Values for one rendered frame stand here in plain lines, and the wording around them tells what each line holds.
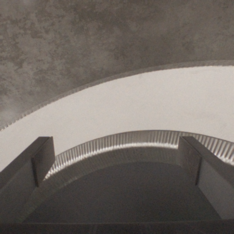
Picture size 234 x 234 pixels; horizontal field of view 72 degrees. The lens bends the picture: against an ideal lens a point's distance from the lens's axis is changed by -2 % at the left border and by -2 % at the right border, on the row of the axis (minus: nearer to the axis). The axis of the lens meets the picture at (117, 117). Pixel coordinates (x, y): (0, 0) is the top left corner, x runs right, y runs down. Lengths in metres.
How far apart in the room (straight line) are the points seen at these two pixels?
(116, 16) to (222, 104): 0.52
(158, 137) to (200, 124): 0.08
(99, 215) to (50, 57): 0.68
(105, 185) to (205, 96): 0.31
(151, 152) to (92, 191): 0.18
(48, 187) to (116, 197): 0.19
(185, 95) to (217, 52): 0.45
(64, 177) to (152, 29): 0.62
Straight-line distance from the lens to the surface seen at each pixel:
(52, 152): 0.17
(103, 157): 0.34
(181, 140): 0.17
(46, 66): 0.89
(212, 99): 0.40
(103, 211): 0.52
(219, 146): 0.30
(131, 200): 0.50
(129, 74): 0.58
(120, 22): 0.74
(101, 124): 0.39
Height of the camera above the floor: 0.73
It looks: 50 degrees down
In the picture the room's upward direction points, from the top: 171 degrees counter-clockwise
